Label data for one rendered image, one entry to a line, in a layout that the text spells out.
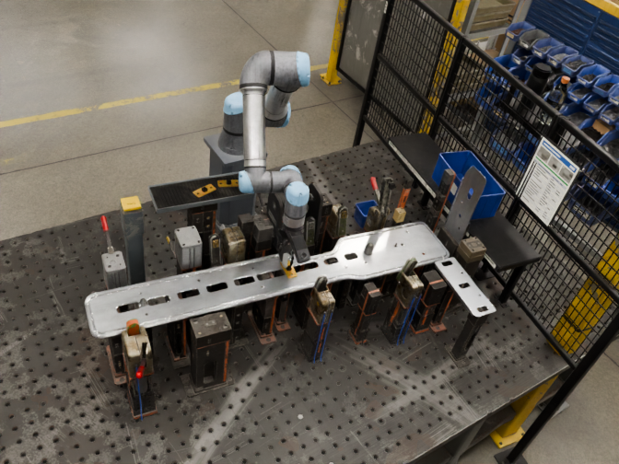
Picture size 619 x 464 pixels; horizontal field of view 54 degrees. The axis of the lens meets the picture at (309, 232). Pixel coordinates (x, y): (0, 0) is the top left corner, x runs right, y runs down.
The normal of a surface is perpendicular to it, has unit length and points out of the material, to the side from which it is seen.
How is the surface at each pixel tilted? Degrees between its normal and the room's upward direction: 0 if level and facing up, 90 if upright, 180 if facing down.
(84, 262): 0
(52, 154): 0
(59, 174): 0
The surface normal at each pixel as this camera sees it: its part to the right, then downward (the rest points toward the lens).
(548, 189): -0.91, 0.18
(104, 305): 0.14, -0.72
